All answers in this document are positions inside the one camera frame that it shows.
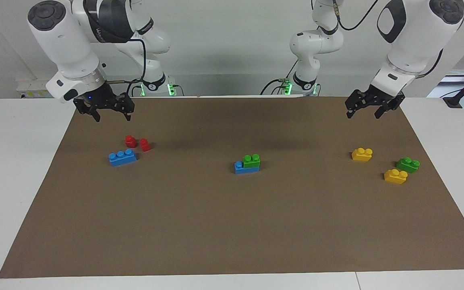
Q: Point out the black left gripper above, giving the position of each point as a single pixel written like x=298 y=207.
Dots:
x=379 y=96

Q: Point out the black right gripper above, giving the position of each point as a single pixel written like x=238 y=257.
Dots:
x=101 y=96

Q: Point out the green two-stud block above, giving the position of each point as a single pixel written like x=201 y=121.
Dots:
x=407 y=165
x=252 y=162

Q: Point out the blue three-stud block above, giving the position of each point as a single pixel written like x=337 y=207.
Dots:
x=122 y=158
x=240 y=169

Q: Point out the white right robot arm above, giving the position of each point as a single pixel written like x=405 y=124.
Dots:
x=63 y=40

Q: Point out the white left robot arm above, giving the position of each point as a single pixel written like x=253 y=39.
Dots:
x=413 y=40

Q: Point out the red one-stud block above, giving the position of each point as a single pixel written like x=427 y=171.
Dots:
x=130 y=141
x=145 y=145

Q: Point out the yellow two-stud block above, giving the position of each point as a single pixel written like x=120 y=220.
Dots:
x=395 y=177
x=362 y=155

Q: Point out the brown paper mat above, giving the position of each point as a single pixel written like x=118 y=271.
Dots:
x=232 y=221

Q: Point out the white wall socket box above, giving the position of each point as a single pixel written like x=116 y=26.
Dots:
x=34 y=88

